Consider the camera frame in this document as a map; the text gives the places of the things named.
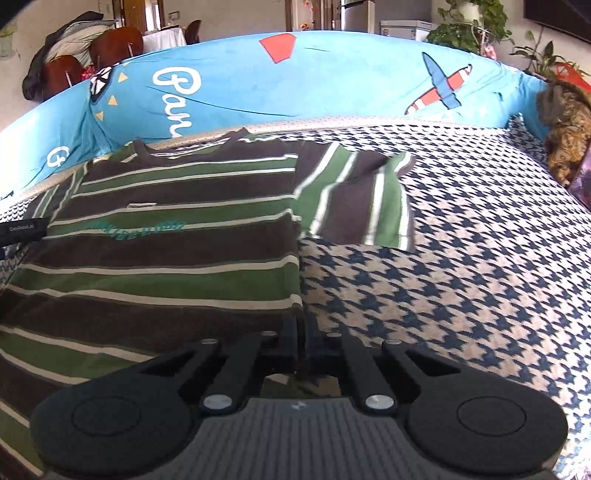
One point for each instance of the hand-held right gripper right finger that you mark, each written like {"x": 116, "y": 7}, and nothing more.
{"x": 323, "y": 355}

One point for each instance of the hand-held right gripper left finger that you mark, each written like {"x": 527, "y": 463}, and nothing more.
{"x": 288, "y": 346}

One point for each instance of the green brown striped t-shirt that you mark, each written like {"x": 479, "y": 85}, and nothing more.
{"x": 161, "y": 254}

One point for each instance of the brown wooden chair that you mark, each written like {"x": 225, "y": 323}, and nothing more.
{"x": 60, "y": 76}
{"x": 115, "y": 44}

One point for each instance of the houndstooth sofa mat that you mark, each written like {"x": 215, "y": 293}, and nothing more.
{"x": 461, "y": 277}

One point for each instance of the pile of jackets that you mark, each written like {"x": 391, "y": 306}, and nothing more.
{"x": 64, "y": 39}

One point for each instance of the table with white cloth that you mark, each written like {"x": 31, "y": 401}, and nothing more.
{"x": 164, "y": 39}

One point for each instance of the blue printed sofa cover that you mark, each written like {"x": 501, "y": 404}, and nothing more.
{"x": 323, "y": 87}

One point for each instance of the dark wooden chair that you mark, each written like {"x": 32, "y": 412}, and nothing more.
{"x": 193, "y": 31}

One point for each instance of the purple cloth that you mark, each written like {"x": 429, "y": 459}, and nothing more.
{"x": 582, "y": 184}

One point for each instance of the brown furry cushion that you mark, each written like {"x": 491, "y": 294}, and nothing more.
{"x": 568, "y": 129}

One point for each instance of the white chest freezer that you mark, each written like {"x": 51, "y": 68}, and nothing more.
{"x": 406, "y": 30}

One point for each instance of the silver refrigerator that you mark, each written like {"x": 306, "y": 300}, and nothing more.
{"x": 358, "y": 16}

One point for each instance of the potted pothos plant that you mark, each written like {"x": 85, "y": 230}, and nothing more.
{"x": 452, "y": 39}
{"x": 489, "y": 14}

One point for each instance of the pink plush toy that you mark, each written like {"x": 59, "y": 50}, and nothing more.
{"x": 489, "y": 51}

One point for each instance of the tall leafy potted plant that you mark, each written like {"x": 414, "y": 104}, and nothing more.
{"x": 542, "y": 55}

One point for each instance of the red plastic bag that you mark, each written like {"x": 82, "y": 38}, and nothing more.
{"x": 570, "y": 74}

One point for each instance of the black television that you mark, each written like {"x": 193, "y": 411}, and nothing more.
{"x": 558, "y": 16}

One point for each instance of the lavender wall sticker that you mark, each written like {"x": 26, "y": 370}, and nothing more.
{"x": 7, "y": 44}

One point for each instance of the wide wooden door frame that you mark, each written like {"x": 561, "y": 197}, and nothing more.
{"x": 290, "y": 14}

